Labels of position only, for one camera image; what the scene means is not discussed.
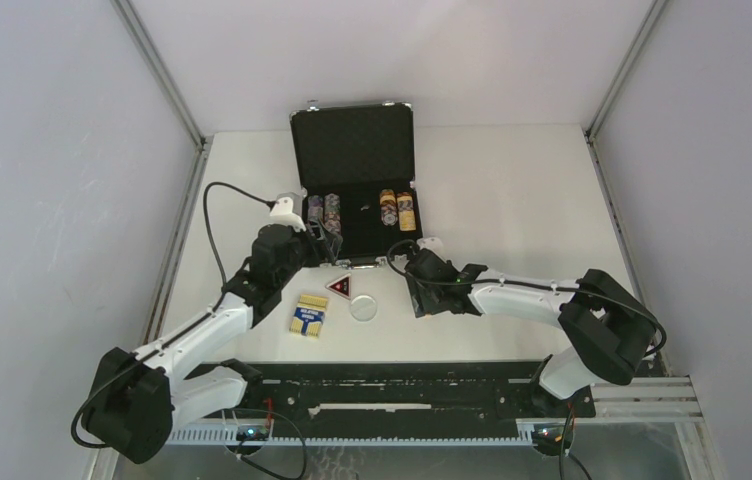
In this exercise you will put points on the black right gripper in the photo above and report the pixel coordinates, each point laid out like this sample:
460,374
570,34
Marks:
422,304

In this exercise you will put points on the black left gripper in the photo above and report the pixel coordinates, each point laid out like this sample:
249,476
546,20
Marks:
331,241

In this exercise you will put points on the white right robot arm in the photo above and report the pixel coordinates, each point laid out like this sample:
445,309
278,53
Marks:
609,331

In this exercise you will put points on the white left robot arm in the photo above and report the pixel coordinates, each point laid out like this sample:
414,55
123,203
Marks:
138,398

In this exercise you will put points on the left chip row purple end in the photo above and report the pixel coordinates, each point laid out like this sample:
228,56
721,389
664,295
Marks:
315,211

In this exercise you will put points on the triangular all in button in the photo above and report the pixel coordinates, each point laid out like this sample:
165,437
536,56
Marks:
341,286

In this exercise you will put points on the right chip row orange blue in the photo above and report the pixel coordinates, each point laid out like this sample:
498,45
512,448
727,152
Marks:
388,207

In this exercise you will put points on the white dealer button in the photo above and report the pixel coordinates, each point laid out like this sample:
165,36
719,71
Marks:
363,308

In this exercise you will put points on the yellow blue card deck box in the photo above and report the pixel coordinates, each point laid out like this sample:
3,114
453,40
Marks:
309,316

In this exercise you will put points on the right chip row yellow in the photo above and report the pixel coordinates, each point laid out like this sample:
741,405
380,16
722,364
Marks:
406,212

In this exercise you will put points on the black aluminium poker case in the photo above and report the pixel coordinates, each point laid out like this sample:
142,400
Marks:
356,152

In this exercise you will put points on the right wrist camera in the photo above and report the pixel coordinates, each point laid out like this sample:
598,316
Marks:
434,244

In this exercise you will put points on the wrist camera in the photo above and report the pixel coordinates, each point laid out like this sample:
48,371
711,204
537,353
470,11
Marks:
287,211
434,244

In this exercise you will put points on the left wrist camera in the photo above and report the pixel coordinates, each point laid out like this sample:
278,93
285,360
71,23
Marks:
287,211

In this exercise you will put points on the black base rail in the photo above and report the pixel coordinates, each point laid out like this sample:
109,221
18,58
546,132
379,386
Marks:
406,401

